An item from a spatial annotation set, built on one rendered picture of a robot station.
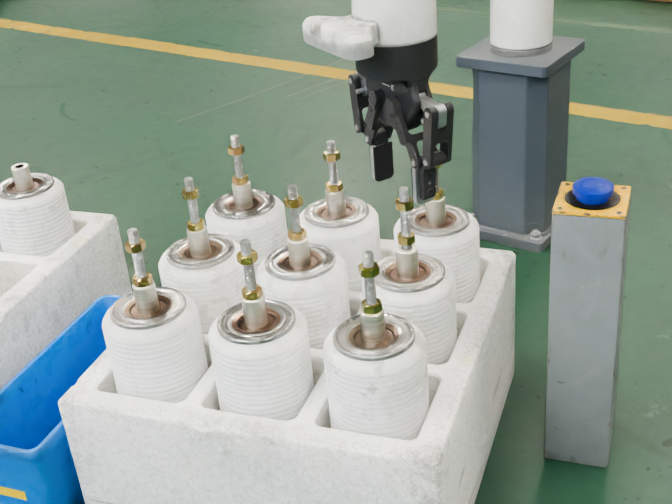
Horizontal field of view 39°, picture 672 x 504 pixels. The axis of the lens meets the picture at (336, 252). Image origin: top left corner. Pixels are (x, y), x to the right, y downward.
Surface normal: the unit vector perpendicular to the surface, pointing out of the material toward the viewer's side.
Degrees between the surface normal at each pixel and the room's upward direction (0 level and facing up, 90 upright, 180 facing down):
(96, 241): 90
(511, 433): 0
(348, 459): 90
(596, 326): 90
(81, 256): 90
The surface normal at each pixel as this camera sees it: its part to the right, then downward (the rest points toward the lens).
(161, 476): -0.33, 0.48
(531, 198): 0.17, 0.47
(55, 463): 0.94, 0.13
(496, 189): -0.58, 0.43
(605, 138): -0.08, -0.87
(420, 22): 0.59, 0.35
